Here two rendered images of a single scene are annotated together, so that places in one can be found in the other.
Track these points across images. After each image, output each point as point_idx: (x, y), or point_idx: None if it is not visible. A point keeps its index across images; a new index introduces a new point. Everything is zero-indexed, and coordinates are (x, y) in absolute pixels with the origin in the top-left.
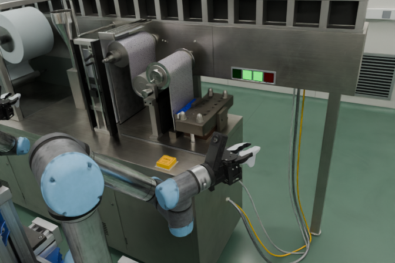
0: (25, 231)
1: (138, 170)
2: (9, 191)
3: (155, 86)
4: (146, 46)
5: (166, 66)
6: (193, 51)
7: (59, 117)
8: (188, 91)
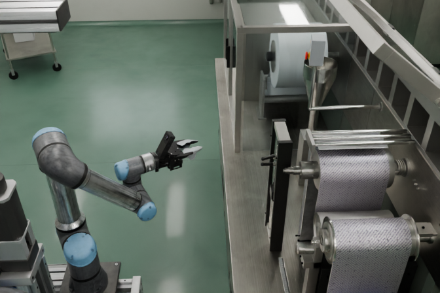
0: (111, 284)
1: None
2: (29, 280)
3: (319, 249)
4: (366, 179)
5: (342, 239)
6: (438, 235)
7: (266, 176)
8: (382, 285)
